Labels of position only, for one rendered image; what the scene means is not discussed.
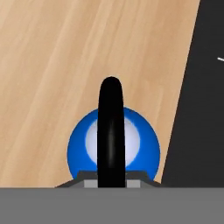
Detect black hob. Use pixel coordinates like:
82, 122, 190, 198
161, 0, 224, 188

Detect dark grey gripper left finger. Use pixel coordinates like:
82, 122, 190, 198
55, 170, 99, 189

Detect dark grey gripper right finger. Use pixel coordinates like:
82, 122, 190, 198
125, 170, 162, 189

